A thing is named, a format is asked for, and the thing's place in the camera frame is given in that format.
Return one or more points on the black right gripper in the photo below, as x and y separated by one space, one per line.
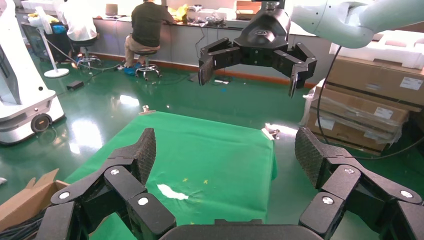
263 36

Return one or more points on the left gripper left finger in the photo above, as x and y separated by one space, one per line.
126 179

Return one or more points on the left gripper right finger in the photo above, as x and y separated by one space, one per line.
344 185

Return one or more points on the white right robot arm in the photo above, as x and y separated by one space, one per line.
348 20

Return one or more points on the flat wrapped cardboard box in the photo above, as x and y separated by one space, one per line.
344 136
357 109

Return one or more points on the open brown cardboard box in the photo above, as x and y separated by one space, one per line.
30 202

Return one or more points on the large brown cardboard box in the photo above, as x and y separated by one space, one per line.
371 79

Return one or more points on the brown carton with flaps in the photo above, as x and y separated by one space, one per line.
245 11

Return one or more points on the long grey counter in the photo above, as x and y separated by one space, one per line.
185 43

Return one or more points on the green table cloth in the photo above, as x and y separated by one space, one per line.
205 152

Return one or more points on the yellow bag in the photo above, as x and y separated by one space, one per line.
179 12

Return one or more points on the black power adapter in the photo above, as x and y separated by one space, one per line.
75 85

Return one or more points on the black round stool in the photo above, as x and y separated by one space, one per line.
147 66

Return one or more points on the person in black shirt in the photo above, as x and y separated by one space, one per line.
147 23

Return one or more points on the black swivel chair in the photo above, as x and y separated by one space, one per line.
86 56

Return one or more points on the white wheeled background robot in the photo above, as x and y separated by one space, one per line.
20 99

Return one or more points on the white foam packing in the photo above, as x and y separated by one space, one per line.
397 46

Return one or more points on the person in white shirt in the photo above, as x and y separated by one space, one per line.
79 23

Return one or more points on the white pedestal stand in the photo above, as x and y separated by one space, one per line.
57 72

